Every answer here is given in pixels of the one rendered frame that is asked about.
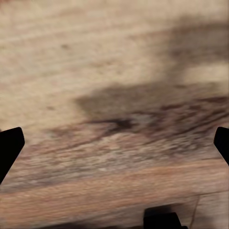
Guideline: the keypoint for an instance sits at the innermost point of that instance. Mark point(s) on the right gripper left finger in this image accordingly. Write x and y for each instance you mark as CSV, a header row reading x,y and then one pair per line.
x,y
11,143

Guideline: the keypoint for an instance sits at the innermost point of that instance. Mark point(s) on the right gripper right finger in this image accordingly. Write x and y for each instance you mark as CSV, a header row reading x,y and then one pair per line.
x,y
221,141

